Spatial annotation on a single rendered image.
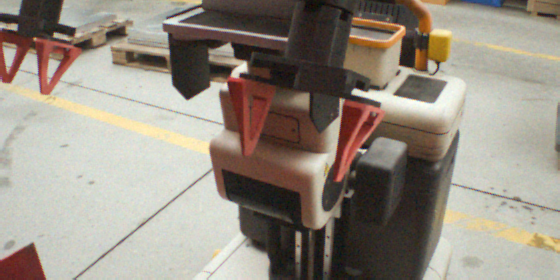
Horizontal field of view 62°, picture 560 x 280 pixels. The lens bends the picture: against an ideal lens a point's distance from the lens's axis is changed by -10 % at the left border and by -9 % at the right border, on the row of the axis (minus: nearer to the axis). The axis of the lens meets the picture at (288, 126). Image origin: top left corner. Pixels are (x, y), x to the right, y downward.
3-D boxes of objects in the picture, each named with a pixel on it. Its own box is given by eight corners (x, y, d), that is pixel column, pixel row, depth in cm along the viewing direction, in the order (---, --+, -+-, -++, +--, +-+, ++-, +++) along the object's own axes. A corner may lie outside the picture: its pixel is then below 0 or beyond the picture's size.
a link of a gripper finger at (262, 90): (274, 169, 46) (297, 66, 46) (209, 150, 49) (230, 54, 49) (304, 167, 52) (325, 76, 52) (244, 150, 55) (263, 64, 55)
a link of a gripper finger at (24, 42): (4, 86, 64) (17, 19, 64) (-23, 78, 67) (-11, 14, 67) (44, 91, 70) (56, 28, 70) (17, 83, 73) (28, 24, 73)
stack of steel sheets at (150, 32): (287, 34, 373) (287, 18, 368) (245, 60, 323) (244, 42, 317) (177, 21, 411) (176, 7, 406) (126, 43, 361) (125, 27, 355)
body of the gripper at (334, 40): (347, 91, 44) (364, 7, 43) (245, 70, 48) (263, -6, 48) (368, 98, 49) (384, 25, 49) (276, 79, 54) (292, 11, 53)
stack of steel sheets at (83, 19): (118, 19, 424) (117, 13, 422) (60, 39, 376) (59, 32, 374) (53, 9, 469) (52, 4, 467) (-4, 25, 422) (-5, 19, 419)
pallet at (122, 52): (304, 51, 383) (305, 32, 377) (253, 89, 318) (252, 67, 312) (175, 33, 428) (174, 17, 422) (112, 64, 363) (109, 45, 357)
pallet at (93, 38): (134, 33, 433) (133, 17, 426) (61, 62, 371) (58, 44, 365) (56, 19, 487) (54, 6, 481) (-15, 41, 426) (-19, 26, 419)
